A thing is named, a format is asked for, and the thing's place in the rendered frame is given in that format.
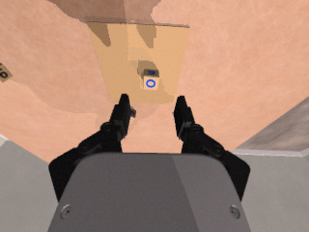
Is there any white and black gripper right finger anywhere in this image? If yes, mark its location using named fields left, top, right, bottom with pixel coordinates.
left=174, top=96, right=250, bottom=203

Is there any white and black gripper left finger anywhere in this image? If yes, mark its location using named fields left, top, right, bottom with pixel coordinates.
left=48, top=94, right=131, bottom=203

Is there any tan flat square mat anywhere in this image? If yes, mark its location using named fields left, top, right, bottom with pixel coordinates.
left=87, top=21, right=190, bottom=104

